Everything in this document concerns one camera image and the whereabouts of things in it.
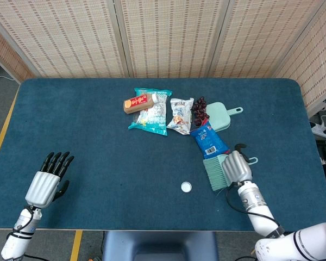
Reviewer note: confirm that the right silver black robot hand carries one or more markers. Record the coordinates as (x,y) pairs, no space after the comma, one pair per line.
(237,168)

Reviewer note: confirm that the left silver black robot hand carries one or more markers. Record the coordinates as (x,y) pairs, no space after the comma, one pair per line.
(42,189)

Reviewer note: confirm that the green plastic scrub brush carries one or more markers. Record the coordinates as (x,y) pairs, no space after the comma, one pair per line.
(214,174)

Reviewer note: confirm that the white bottle cap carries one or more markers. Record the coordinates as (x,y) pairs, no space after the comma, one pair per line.
(186,187)

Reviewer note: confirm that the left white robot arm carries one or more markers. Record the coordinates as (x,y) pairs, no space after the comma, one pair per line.
(19,239)

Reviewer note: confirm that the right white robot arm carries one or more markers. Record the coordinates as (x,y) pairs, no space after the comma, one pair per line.
(260,214)

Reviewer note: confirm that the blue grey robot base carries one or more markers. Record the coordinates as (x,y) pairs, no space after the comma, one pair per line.
(160,246)

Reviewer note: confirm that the blue snack bag with barcode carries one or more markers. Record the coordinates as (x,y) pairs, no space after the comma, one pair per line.
(209,141)

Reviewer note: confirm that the light green dustpan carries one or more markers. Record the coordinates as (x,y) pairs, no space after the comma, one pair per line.
(218,117)

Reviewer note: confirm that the blue felt table cover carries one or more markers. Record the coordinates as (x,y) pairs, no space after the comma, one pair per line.
(97,163)

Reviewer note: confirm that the dark red grape bunch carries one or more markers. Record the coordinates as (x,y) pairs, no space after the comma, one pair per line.
(199,110)

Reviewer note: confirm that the white blue snack bag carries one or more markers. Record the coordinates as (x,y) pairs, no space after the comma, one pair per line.
(179,114)

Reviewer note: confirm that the white power strip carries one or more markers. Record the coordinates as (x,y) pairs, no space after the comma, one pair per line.
(323,130)

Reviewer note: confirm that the teal white snack bag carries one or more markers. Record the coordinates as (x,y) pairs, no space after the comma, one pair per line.
(152,122)

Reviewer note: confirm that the woven bamboo folding screen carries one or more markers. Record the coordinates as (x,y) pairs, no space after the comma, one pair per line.
(168,38)

